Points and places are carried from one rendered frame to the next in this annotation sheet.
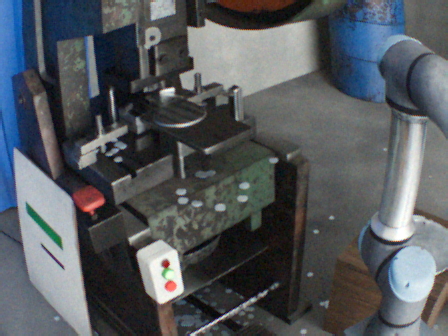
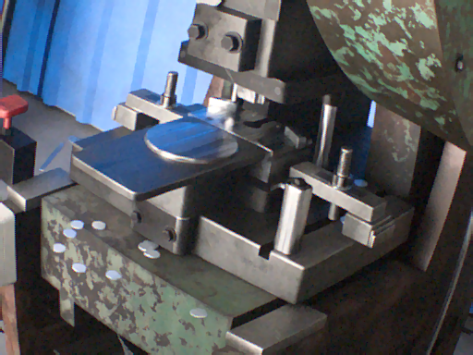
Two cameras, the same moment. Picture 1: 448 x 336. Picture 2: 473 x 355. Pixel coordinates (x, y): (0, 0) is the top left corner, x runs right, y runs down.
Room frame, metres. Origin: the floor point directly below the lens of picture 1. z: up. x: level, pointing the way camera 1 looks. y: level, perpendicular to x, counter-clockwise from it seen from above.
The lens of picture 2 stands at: (0.93, -1.29, 1.36)
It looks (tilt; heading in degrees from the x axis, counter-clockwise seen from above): 24 degrees down; 77
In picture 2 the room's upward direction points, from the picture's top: 9 degrees clockwise
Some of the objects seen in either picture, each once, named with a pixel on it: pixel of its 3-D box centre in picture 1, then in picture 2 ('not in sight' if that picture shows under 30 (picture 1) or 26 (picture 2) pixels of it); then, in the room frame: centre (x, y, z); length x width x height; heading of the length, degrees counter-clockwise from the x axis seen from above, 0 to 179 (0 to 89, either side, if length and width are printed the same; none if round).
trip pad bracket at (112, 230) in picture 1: (107, 245); (8, 183); (0.90, 0.27, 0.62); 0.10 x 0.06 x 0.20; 130
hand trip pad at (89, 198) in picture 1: (90, 210); (7, 122); (0.89, 0.28, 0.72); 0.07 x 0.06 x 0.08; 40
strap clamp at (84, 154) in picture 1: (97, 134); (163, 101); (1.17, 0.31, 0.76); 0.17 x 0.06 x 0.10; 130
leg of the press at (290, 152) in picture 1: (202, 158); (389, 348); (1.56, 0.06, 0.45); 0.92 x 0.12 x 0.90; 40
